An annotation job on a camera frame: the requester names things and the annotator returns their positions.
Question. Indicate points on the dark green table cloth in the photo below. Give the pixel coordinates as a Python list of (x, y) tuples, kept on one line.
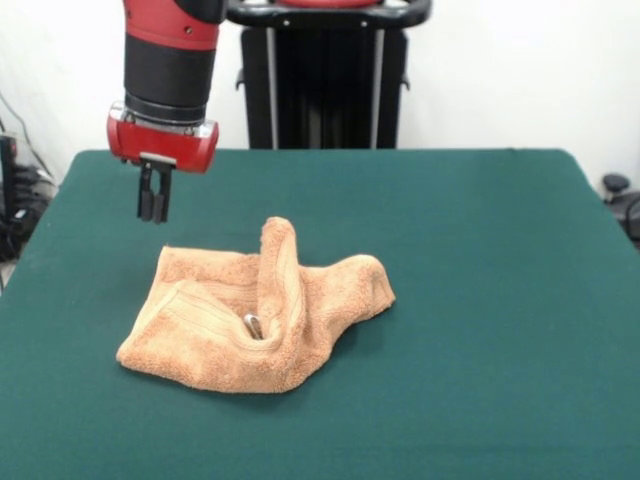
[(475, 325)]

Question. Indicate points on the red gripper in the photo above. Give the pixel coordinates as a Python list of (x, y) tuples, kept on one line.
[(160, 142)]

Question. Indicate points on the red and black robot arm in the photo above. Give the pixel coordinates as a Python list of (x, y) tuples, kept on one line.
[(170, 75)]

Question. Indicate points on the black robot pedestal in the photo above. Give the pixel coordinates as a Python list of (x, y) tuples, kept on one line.
[(325, 75)]

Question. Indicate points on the tan terry towel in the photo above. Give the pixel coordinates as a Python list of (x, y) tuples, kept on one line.
[(200, 350)]

